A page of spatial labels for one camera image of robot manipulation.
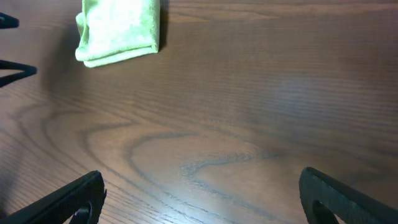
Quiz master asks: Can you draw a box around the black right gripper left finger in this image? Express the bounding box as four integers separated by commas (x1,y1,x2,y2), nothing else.
1,170,106,224

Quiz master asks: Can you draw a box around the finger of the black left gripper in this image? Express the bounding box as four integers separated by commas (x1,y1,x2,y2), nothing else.
0,59,38,88
0,13,19,29

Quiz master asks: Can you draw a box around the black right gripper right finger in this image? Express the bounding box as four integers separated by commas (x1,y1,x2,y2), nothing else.
298,167,397,224

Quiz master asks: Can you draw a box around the light green microfiber cloth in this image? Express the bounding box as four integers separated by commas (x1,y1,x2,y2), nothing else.
75,0,160,68

